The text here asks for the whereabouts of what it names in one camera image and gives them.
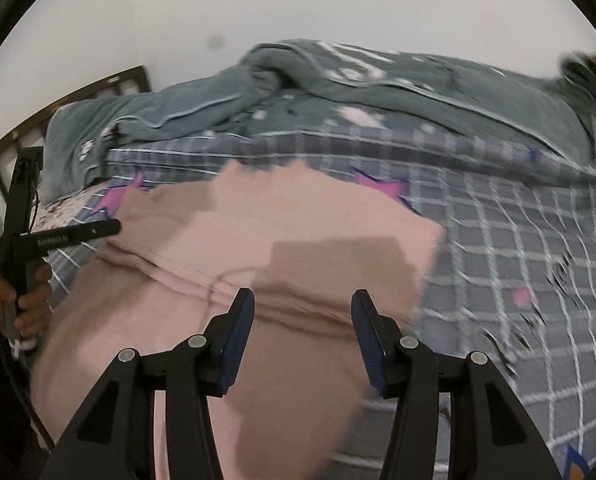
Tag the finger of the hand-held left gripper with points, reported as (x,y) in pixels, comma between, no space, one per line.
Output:
(100,230)

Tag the dark wooden headboard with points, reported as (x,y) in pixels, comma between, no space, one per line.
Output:
(128,77)

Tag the grey-green quilted blanket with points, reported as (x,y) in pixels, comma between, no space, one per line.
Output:
(377,95)

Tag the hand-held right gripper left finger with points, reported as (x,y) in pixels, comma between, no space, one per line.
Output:
(240,330)

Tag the grey checked star-print bed sheet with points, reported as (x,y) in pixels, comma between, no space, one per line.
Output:
(477,240)

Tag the floral patterned sheet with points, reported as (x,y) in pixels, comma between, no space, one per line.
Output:
(63,207)

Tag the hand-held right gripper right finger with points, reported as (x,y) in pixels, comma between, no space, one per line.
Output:
(365,335)

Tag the person's left hand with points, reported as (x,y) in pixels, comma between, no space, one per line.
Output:
(30,307)

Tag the pink ribbed knit sweater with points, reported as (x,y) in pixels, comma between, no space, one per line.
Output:
(303,210)

